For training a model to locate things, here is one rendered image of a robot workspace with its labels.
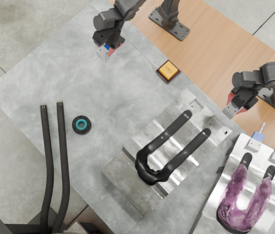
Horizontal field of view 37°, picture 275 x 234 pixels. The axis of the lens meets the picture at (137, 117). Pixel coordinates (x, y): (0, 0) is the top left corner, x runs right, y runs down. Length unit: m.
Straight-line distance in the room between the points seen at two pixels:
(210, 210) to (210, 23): 0.86
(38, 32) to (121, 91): 1.21
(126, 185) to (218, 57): 0.72
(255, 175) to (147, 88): 0.59
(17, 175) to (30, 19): 1.06
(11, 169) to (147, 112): 1.15
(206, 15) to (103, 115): 0.68
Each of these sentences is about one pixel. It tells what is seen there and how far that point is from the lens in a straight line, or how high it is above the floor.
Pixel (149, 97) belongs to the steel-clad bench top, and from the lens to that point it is 1.81.
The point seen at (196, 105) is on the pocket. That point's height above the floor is 0.86.
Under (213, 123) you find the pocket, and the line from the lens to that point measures 1.75.
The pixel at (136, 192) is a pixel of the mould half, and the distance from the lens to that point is 1.67.
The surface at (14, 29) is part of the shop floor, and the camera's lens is 2.95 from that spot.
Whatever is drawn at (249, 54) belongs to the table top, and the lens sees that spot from 1.96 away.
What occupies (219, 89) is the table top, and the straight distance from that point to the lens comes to 1.87.
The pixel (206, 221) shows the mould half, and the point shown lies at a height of 0.91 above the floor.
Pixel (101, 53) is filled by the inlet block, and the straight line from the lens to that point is 1.72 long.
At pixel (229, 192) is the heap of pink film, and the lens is 1.66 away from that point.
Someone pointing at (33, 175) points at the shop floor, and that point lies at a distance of 2.62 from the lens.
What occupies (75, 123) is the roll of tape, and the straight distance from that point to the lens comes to 1.76.
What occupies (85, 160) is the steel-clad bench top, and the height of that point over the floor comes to 0.80.
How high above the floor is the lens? 2.53
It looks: 75 degrees down
